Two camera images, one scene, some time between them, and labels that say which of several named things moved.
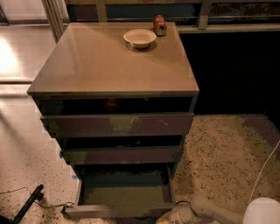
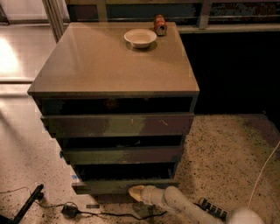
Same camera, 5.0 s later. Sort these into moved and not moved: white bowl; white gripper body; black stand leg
Moved: white gripper body
Not moved: white bowl; black stand leg
